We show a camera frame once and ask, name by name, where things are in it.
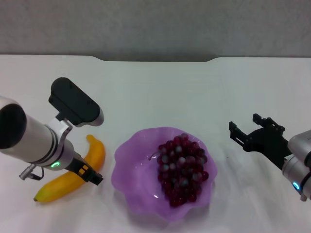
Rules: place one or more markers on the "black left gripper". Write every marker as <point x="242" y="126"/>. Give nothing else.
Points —
<point x="79" y="166"/>

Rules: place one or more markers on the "dark red grape bunch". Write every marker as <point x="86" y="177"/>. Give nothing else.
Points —
<point x="179" y="170"/>

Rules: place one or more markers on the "yellow banana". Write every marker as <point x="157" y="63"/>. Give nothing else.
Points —
<point x="96" y="153"/>

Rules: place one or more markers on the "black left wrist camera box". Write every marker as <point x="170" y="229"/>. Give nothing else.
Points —
<point x="73" y="102"/>

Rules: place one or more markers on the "purple wavy-edged plate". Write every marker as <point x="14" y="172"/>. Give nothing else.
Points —
<point x="136" y="155"/>

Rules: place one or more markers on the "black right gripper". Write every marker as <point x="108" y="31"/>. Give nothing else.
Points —
<point x="267" y="143"/>

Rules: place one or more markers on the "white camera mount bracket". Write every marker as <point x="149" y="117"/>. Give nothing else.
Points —
<point x="60" y="126"/>

